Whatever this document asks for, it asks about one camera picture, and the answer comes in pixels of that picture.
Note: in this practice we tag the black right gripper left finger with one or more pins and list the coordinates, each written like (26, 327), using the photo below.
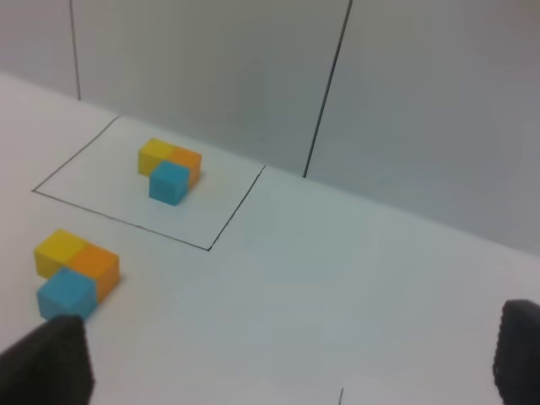
(49, 365)

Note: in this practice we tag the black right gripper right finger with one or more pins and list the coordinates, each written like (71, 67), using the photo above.
(516, 358)

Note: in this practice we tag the template blue cube block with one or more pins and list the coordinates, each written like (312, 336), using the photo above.
(169, 183)

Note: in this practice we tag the template yellow cube block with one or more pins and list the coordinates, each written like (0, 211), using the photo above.
(151, 154)

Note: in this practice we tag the template orange cube block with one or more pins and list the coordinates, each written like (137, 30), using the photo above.
(189, 159)

